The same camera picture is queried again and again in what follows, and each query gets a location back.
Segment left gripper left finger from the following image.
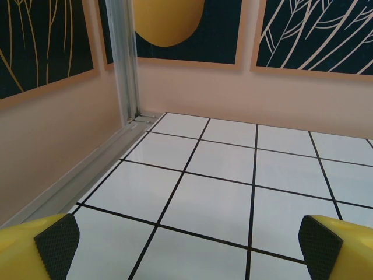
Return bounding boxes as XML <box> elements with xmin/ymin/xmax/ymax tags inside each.
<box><xmin>0</xmin><ymin>213</ymin><xmax>80</xmax><ymax>280</ymax></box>

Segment aluminium corner post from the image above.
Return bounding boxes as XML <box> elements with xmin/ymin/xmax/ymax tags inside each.
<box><xmin>105</xmin><ymin>0</ymin><xmax>141</xmax><ymax>129</ymax></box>

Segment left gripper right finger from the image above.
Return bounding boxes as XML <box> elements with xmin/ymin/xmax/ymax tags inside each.
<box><xmin>298</xmin><ymin>215</ymin><xmax>373</xmax><ymax>280</ymax></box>

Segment aluminium side rail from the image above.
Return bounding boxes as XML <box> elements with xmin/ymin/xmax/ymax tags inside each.
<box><xmin>0</xmin><ymin>112</ymin><xmax>164</xmax><ymax>231</ymax></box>

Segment wall panel with gold oval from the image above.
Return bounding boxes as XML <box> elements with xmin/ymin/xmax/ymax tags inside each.
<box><xmin>97</xmin><ymin>0</ymin><xmax>243</xmax><ymax>71</ymax></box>

